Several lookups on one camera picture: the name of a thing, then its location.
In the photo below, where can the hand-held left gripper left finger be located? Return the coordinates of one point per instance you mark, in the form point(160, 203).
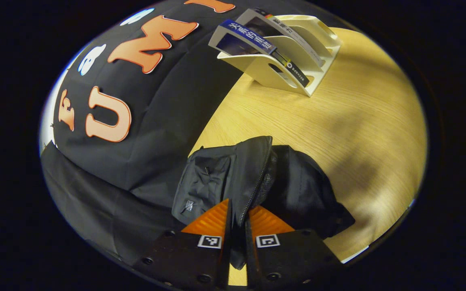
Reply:
point(192, 262)

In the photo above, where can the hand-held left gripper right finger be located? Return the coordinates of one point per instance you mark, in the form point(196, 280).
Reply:
point(285, 262)

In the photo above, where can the black schoolbag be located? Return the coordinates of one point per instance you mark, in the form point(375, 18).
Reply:
point(297, 190)

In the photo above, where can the white bookshelf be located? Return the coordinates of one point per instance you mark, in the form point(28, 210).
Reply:
point(265, 70)

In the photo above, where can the portrait cover book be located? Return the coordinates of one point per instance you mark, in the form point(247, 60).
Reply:
point(293, 36)

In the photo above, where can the blue cover book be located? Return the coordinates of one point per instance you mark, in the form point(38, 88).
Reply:
point(249, 36)

